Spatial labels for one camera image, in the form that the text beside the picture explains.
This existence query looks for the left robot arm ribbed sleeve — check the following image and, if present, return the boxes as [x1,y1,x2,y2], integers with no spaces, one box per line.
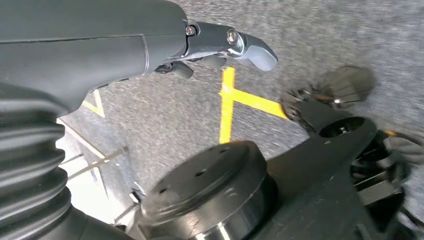
[0,82,133,240]

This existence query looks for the yellow floor tape marking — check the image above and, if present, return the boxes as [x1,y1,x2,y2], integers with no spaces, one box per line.
[218,66,289,145]

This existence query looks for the black robot hip joint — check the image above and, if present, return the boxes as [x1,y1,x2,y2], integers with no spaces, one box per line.
[140,140,277,240]

